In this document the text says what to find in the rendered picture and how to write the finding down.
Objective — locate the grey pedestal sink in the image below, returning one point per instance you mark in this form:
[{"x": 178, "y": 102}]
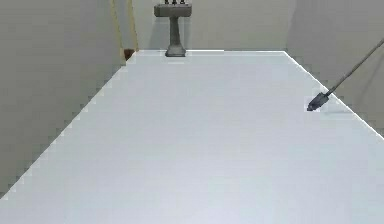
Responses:
[{"x": 174, "y": 30}]

